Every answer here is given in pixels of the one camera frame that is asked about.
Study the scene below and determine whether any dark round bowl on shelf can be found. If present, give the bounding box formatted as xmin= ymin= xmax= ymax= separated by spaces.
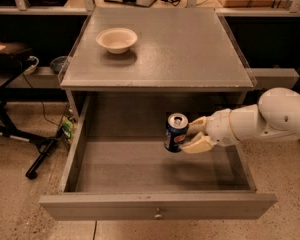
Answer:
xmin=50 ymin=56 xmax=68 ymax=74

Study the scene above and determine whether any green small object on floor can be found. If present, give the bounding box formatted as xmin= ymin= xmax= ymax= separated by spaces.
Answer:
xmin=62 ymin=117 xmax=74 ymax=140

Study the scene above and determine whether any metal drawer knob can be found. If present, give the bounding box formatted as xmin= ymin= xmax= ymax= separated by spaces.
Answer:
xmin=154 ymin=208 xmax=164 ymax=220

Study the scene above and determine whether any blue pepsi can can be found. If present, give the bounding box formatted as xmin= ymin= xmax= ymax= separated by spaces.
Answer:
xmin=165 ymin=113 xmax=189 ymax=153

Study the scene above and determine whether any grey cabinet with top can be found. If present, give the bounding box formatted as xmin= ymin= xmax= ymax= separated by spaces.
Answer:
xmin=61 ymin=8 xmax=256 ymax=116

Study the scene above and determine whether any black box on stand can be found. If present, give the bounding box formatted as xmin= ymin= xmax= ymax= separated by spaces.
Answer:
xmin=0 ymin=42 xmax=32 ymax=63

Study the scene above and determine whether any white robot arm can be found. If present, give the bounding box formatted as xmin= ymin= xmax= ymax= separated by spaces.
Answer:
xmin=180 ymin=87 xmax=300 ymax=154

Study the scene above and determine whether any open grey top drawer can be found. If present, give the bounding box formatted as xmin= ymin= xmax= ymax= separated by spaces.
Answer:
xmin=40 ymin=93 xmax=277 ymax=221

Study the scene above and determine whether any white paper bowl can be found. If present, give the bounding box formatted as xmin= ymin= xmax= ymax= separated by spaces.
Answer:
xmin=96 ymin=28 xmax=138 ymax=54

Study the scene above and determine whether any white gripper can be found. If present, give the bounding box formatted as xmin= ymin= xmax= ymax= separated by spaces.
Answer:
xmin=180 ymin=109 xmax=239 ymax=154

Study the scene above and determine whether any black folding stand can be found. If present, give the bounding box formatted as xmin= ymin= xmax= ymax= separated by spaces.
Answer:
xmin=0 ymin=62 xmax=63 ymax=180

